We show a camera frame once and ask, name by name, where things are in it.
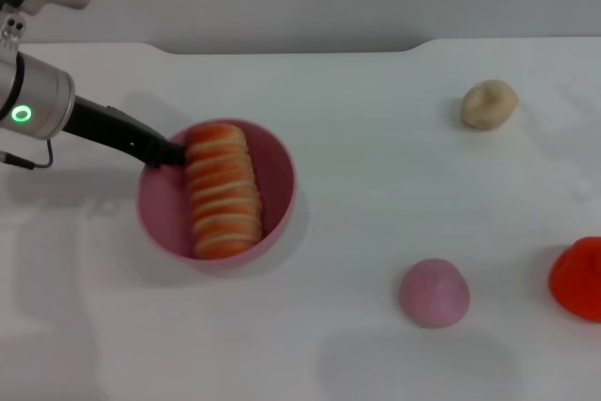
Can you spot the pink round bun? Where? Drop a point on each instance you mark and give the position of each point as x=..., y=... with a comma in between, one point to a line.
x=434, y=293

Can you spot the silver left camera bracket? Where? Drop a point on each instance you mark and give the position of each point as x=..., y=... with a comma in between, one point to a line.
x=10, y=32

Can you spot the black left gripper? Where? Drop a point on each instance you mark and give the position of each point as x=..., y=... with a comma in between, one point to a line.
x=112, y=131

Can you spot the red round bun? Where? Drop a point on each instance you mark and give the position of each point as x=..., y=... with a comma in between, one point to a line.
x=580, y=279

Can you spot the beige folded bun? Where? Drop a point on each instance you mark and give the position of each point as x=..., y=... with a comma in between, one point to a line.
x=488, y=107

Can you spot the pink plastic bowl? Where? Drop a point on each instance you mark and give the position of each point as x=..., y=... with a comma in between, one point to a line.
x=164, y=213

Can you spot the orange striped bread roll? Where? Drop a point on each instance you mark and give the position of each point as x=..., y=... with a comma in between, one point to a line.
x=223, y=189

